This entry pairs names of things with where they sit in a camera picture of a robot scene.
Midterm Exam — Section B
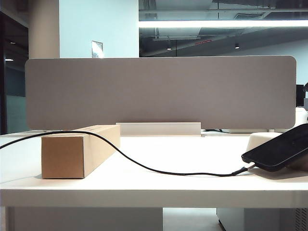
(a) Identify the black charging cable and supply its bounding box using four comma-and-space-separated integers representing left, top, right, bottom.
0, 130, 256, 177

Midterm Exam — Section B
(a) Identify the framed wall notice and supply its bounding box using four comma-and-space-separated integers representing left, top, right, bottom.
91, 40, 104, 59

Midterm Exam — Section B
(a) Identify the bright ceiling light strip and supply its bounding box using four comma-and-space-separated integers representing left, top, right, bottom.
139, 20, 308, 28

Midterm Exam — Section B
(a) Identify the black smartphone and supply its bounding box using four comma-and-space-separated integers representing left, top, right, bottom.
241, 123, 308, 172

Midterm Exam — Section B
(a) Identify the white desk support panel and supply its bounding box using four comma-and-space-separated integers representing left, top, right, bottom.
5, 207, 164, 231

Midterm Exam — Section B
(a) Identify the white rounded object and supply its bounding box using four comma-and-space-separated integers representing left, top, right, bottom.
295, 107, 308, 128

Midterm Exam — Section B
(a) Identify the brown cardboard box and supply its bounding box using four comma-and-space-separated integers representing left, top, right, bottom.
41, 124, 121, 179

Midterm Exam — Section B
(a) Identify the grey fabric desk divider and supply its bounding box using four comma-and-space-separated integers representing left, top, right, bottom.
25, 55, 297, 131

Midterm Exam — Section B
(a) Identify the black monitor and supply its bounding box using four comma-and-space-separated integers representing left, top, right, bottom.
296, 82, 308, 107

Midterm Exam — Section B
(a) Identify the beige paper pulp tray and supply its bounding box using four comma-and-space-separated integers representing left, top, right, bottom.
246, 132, 308, 169

